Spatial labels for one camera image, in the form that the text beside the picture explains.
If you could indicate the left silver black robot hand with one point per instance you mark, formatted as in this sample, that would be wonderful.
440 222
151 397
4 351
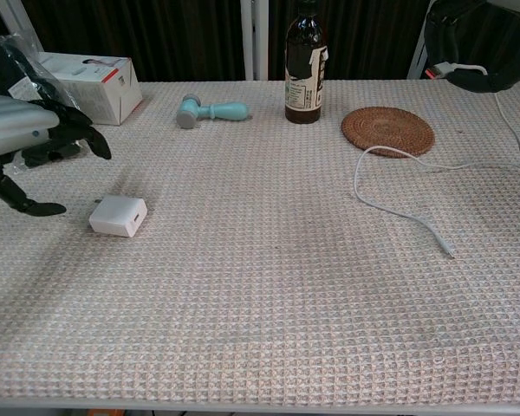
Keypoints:
13 125

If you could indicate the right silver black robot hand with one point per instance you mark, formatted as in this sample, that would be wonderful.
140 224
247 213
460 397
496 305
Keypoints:
481 34

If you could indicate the white charger adapter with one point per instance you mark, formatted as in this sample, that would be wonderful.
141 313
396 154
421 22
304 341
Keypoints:
115 214

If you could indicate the white red product box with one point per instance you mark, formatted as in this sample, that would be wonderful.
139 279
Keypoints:
99 91

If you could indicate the round woven rattan coaster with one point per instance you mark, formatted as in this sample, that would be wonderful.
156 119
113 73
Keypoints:
388 130

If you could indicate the brown glass bottle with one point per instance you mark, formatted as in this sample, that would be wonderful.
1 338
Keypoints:
303 65

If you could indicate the teal handheld massager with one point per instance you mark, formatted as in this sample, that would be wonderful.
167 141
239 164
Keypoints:
225 110

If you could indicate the pink waffle tablecloth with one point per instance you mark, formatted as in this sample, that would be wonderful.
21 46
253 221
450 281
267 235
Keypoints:
260 281

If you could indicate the white partition post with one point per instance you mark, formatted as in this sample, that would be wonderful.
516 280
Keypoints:
418 56
15 21
253 39

